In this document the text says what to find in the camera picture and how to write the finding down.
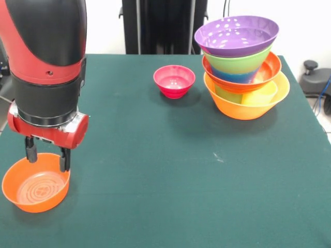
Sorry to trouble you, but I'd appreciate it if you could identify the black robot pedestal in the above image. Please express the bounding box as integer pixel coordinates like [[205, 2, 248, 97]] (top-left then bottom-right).
[[118, 0, 209, 55]]

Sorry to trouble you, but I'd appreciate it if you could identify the green bowl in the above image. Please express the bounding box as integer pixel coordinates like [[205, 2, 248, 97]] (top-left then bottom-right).
[[203, 45, 274, 82]]

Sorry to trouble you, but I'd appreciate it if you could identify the blue bowl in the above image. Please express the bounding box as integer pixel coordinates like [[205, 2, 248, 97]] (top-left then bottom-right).
[[210, 66, 259, 84]]

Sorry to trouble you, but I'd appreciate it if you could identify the wide red bowl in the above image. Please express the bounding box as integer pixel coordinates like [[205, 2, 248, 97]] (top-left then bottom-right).
[[202, 51, 282, 93]]

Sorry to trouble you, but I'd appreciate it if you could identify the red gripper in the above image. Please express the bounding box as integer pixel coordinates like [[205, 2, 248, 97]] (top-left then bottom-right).
[[7, 102, 89, 173]]

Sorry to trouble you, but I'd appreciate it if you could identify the purple bowl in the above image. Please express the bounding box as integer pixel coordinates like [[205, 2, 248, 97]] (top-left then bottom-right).
[[194, 15, 280, 58]]

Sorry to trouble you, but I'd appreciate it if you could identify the dark green table cloth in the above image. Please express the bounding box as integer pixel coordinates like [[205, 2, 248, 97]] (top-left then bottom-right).
[[0, 53, 331, 248]]

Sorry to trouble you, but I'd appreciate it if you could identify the pink bowl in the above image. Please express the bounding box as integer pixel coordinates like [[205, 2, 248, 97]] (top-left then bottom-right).
[[153, 65, 196, 99]]

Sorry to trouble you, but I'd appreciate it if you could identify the small orange bowl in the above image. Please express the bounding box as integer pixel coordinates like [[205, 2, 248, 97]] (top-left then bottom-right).
[[2, 152, 71, 213]]

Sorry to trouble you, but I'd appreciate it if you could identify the green cup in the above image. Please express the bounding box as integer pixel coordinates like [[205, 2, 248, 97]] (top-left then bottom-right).
[[214, 84, 244, 104]]

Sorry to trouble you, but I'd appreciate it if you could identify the large orange bowl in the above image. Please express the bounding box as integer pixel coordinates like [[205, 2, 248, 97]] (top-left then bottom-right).
[[203, 71, 290, 121]]

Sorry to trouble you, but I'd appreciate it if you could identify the yellow cup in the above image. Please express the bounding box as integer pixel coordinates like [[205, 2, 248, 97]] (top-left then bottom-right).
[[242, 81, 279, 106]]

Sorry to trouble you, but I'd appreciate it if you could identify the black hanging cable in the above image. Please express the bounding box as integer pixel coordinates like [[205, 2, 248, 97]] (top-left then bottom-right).
[[222, 0, 233, 19]]

